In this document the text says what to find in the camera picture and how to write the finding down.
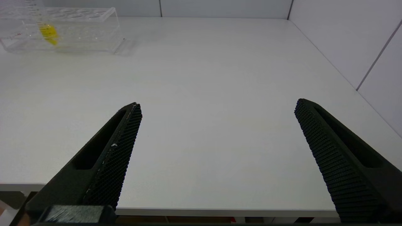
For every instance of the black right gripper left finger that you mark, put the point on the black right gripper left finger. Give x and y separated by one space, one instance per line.
110 169

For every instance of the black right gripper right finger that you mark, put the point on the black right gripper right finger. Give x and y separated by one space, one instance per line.
345 175

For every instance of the test tube with yellow pigment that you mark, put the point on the test tube with yellow pigment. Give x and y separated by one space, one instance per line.
48 33

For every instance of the clear acrylic test tube rack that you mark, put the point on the clear acrylic test tube rack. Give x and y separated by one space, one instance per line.
103 31

